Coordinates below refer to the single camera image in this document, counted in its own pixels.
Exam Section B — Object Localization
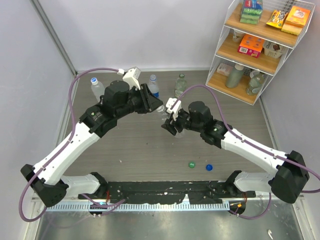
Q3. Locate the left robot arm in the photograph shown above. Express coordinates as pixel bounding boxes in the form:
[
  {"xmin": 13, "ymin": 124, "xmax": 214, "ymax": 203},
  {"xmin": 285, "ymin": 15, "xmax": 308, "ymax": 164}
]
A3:
[{"xmin": 20, "ymin": 80, "xmax": 163, "ymax": 207}]

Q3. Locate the pepsi bottle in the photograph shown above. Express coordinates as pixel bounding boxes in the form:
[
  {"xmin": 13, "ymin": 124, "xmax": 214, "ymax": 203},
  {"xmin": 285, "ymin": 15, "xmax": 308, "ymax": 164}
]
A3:
[{"xmin": 148, "ymin": 74, "xmax": 159, "ymax": 98}]

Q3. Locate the yellow snack bag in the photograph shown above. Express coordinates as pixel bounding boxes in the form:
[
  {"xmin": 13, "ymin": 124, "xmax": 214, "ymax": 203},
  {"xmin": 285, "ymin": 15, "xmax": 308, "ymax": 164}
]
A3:
[{"xmin": 266, "ymin": 10, "xmax": 288, "ymax": 29}]

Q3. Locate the pink white packet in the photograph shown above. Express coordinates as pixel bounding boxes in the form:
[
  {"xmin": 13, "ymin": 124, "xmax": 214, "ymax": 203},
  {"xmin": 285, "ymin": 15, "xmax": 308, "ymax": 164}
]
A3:
[{"xmin": 216, "ymin": 62, "xmax": 233, "ymax": 77}]

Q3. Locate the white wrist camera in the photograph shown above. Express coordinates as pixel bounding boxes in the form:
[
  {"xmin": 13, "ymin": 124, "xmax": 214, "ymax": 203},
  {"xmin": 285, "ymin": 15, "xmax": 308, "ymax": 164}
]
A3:
[
  {"xmin": 165, "ymin": 97, "xmax": 182, "ymax": 121},
  {"xmin": 122, "ymin": 66, "xmax": 141, "ymax": 90}
]

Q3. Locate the clear bottle blue cap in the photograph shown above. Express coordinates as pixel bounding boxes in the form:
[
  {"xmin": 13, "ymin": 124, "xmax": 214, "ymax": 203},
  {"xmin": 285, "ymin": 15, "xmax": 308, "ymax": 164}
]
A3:
[{"xmin": 90, "ymin": 77, "xmax": 105, "ymax": 103}]

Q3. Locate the white cup on shelf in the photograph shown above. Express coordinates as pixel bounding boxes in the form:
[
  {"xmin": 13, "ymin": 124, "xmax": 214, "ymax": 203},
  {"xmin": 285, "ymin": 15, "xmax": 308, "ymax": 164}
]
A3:
[{"xmin": 232, "ymin": 29, "xmax": 246, "ymax": 43}]

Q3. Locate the clear bottle on shelf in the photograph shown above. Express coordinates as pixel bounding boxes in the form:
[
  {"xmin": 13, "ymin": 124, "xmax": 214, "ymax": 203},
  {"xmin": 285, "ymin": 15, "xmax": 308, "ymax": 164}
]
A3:
[{"xmin": 246, "ymin": 70, "xmax": 265, "ymax": 96}]

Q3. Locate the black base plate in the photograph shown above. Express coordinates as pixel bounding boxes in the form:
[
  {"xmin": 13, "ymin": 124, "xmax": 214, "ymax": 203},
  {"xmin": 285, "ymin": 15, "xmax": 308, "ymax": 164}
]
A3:
[{"xmin": 87, "ymin": 180, "xmax": 256, "ymax": 205}]

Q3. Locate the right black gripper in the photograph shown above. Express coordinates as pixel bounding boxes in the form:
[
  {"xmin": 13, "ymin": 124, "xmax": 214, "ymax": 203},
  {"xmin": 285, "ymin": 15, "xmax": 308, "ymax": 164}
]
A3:
[{"xmin": 162, "ymin": 108, "xmax": 203, "ymax": 136}]

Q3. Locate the grey green bottle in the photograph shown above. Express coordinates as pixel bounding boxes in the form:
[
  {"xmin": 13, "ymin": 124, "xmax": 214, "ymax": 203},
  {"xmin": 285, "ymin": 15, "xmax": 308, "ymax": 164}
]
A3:
[{"xmin": 225, "ymin": 63, "xmax": 245, "ymax": 88}]

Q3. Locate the white wire shelf rack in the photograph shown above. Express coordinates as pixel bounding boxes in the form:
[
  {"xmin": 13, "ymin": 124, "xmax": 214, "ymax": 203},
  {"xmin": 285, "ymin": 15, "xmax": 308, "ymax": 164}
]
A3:
[{"xmin": 206, "ymin": 0, "xmax": 316, "ymax": 106}]

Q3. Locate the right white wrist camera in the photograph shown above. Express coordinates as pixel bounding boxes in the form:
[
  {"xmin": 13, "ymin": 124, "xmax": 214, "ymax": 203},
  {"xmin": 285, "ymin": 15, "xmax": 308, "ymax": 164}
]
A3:
[{"xmin": 165, "ymin": 97, "xmax": 182, "ymax": 121}]

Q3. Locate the clear plastic bottle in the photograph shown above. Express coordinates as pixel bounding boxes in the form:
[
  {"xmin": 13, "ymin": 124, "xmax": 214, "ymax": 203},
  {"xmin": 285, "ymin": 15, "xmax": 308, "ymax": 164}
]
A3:
[{"xmin": 156, "ymin": 105, "xmax": 186, "ymax": 139}]

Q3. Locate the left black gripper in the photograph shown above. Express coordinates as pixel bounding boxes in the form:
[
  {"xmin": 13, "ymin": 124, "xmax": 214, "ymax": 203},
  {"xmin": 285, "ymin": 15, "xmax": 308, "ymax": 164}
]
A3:
[{"xmin": 115, "ymin": 83, "xmax": 164, "ymax": 120}]

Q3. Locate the orange yellow box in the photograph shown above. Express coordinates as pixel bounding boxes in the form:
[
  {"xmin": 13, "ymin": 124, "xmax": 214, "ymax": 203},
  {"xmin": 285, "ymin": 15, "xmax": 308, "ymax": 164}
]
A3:
[{"xmin": 281, "ymin": 5, "xmax": 311, "ymax": 36}]

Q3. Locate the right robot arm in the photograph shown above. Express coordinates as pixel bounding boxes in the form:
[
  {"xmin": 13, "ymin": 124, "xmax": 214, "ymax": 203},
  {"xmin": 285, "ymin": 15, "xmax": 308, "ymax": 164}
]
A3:
[{"xmin": 162, "ymin": 98, "xmax": 310, "ymax": 204}]

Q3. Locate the clear glass bottle green cap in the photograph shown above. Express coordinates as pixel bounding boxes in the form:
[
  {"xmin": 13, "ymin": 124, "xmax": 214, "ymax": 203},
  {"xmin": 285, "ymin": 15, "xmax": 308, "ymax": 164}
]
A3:
[{"xmin": 174, "ymin": 73, "xmax": 187, "ymax": 98}]

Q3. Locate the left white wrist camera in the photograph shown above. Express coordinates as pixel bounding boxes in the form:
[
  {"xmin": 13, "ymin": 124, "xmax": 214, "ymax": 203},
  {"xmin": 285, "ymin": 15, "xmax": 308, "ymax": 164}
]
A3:
[{"xmin": 122, "ymin": 66, "xmax": 141, "ymax": 90}]

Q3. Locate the orange pink box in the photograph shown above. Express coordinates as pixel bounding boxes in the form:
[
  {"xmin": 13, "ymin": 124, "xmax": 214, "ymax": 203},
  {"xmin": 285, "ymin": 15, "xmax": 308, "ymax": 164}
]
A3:
[{"xmin": 237, "ymin": 34, "xmax": 265, "ymax": 58}]

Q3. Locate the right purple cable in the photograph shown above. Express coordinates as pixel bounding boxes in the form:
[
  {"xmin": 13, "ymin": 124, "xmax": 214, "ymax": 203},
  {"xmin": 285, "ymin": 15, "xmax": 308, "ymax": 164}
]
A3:
[{"xmin": 174, "ymin": 84, "xmax": 320, "ymax": 221}]

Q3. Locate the white cable duct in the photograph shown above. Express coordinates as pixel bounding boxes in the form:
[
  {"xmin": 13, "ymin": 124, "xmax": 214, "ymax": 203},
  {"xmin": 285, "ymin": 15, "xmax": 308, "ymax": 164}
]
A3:
[{"xmin": 46, "ymin": 201, "xmax": 230, "ymax": 213}]

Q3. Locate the green sponge pack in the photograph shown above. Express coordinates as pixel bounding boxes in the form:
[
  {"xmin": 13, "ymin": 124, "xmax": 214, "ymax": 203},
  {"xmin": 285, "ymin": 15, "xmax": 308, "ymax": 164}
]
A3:
[{"xmin": 239, "ymin": 0, "xmax": 263, "ymax": 25}]

